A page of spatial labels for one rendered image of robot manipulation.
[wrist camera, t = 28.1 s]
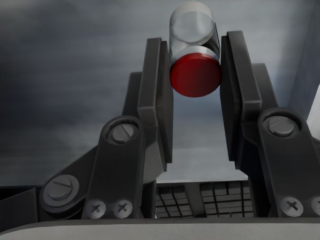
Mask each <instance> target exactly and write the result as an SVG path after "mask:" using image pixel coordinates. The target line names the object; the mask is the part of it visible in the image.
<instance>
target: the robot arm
mask: <svg viewBox="0 0 320 240"><path fill-rule="evenodd" d="M220 66H221V70H222V81H221V83H220V102H221V109H222V115H223V123H224V129H225V136H226V143H227V150H228V157H229V161H234V163H235V169H236V170H240V171H242V172H243V173H245V174H246V175H247V176H248V184H249V189H250V197H251V203H252V209H253V215H254V217H242V218H155V209H156V187H157V182H156V178H157V177H158V176H160V175H161V174H162V173H163V172H167V163H172V143H173V102H174V99H173V87H172V85H171V83H170V60H169V52H168V45H167V41H162V39H161V38H150V39H147V44H146V50H145V57H144V63H143V70H142V71H140V72H131V73H130V76H129V81H128V85H127V91H126V96H125V101H124V105H123V110H122V115H121V116H118V117H115V118H113V119H111V120H110V121H108V122H107V123H106V124H105V125H104V126H103V128H102V130H101V133H100V138H99V143H98V145H97V146H95V147H94V148H92V149H91V150H89V151H88V152H87V153H85V154H84V155H82V156H81V157H79V158H78V159H77V160H75V161H74V162H73V163H71V164H70V165H68V166H67V167H65V168H64V169H63V170H61V171H60V172H58V173H57V174H56V175H54V176H53V177H51V178H50V179H49V180H48V181H47V182H46V183H45V184H44V186H43V187H42V188H41V189H39V190H37V189H36V188H33V189H30V190H27V191H24V192H22V193H19V194H16V195H14V196H11V197H8V198H6V199H3V200H0V240H320V140H319V139H317V138H315V137H313V136H312V135H311V132H310V130H309V127H308V125H307V123H306V121H305V119H304V118H303V117H302V116H301V115H300V114H299V113H297V112H295V111H293V110H291V109H287V108H281V107H280V106H279V103H278V100H277V97H276V95H275V92H274V89H273V86H272V83H271V80H270V77H269V74H268V71H267V68H266V65H265V63H251V60H250V56H249V53H248V49H247V46H246V42H245V39H244V36H243V32H242V31H241V30H239V31H228V32H227V35H226V36H222V37H221V57H220Z"/></svg>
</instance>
